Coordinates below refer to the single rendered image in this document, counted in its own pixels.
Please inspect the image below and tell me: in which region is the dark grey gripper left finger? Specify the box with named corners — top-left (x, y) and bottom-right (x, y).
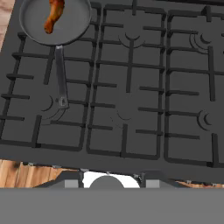
top-left (35, 170), bottom-right (85, 189)

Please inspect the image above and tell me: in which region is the black gas hob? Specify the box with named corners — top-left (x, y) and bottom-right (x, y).
top-left (0, 0), bottom-right (224, 186)

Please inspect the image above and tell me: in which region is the browned chicken piece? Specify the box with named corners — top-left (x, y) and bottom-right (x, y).
top-left (43, 0), bottom-right (66, 35)

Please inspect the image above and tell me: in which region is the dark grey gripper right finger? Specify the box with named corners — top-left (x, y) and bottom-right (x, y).
top-left (139, 171), bottom-right (191, 189)

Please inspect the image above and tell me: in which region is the white plate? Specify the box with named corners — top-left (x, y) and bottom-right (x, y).
top-left (82, 171), bottom-right (142, 189)

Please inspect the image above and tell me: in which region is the dark grey frying pan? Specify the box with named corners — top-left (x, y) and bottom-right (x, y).
top-left (18, 0), bottom-right (93, 110)

